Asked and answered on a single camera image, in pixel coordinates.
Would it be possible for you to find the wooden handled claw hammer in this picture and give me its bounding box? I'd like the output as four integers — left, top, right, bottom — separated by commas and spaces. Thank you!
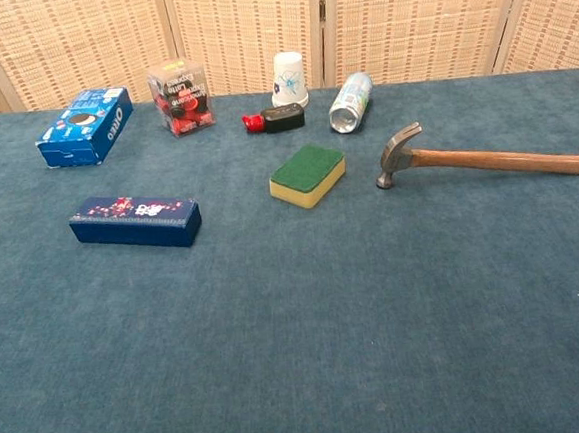
371, 108, 579, 193

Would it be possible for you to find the yellow sponge with green pad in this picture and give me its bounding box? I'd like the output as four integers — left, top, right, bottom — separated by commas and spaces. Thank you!
266, 141, 350, 213

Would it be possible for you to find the blue table cloth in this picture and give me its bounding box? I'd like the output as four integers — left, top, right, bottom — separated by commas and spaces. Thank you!
0, 66, 579, 433

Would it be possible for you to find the black bottle with red cap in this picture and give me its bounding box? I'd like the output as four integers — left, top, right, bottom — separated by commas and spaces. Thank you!
240, 102, 308, 137

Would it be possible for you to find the silver aluminium drink can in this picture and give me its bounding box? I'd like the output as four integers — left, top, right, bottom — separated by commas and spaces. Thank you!
325, 71, 378, 136

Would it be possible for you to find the white paper cup floral print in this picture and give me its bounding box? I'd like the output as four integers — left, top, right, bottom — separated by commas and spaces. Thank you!
267, 50, 311, 111

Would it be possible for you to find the long dark blue printed box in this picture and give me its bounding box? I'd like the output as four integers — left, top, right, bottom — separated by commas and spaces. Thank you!
66, 188, 205, 258

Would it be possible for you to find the clear box of coffee capsules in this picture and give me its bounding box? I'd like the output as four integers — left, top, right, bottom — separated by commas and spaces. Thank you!
144, 55, 218, 141

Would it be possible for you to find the blue Oreo cookie box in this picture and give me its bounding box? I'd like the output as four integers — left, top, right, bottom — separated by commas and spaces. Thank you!
31, 84, 139, 171

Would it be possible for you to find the woven bamboo folding screen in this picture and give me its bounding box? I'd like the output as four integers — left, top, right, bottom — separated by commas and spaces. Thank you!
0, 0, 579, 120

